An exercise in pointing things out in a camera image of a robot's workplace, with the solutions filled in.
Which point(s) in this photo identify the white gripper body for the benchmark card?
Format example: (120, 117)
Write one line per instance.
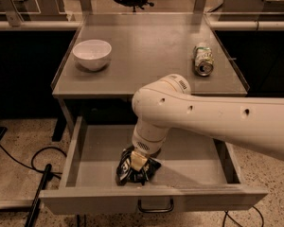
(147, 145)

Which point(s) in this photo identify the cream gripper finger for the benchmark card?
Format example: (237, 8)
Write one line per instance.
(138, 160)

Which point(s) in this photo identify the blue chip bag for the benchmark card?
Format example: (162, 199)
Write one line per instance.
(125, 173)

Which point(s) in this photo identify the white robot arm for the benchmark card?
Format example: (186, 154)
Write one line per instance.
(255, 123)

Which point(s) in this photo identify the open grey top drawer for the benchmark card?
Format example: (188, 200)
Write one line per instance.
(197, 172)

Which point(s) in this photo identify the grey cabinet table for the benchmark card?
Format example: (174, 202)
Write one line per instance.
(145, 47)

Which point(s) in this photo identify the green white soda can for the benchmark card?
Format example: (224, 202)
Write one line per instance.
(203, 60)

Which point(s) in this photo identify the white ceramic bowl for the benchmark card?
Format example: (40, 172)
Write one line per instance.
(92, 54)

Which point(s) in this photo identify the black pole on floor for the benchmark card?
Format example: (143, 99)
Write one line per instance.
(34, 208)

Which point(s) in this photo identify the black drawer handle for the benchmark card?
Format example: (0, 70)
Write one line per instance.
(153, 206)

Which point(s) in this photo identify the white horizontal rail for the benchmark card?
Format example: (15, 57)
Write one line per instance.
(215, 25)

